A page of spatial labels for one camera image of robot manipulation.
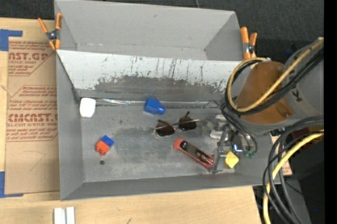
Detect white rounded block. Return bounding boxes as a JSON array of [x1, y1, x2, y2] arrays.
[[79, 97, 97, 119]]

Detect brown cardboard board red print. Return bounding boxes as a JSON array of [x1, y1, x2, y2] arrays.
[[0, 17, 62, 199]]

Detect red utility knife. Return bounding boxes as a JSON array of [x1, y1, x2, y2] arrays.
[[173, 138, 214, 169]]

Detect orange and blue toy brick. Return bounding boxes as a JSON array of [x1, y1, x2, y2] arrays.
[[95, 135, 115, 156]]

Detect dark lens sunglasses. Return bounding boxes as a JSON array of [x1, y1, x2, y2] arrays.
[[153, 111, 200, 139]]

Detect blue plastic cap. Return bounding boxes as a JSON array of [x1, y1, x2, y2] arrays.
[[143, 97, 166, 116]]

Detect yellow block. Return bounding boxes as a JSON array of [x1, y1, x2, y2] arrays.
[[223, 150, 240, 169]]

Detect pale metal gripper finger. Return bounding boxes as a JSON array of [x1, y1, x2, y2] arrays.
[[210, 148, 225, 174]]

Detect grey metal bin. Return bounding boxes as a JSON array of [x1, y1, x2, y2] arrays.
[[54, 0, 280, 201]]

